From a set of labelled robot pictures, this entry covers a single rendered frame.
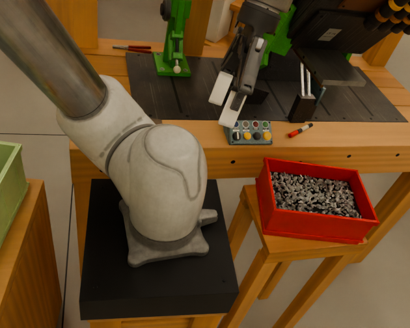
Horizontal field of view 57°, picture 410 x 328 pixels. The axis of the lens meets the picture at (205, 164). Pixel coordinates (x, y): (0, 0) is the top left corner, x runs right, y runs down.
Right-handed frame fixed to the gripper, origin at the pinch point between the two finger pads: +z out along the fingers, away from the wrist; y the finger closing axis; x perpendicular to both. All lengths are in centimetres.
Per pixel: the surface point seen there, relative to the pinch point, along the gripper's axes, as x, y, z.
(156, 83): 8, 66, 16
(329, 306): -106, 56, 92
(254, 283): -36, 16, 55
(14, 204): 38, 17, 46
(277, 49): -26, 55, -11
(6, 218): 38, 12, 47
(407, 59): -274, 334, -37
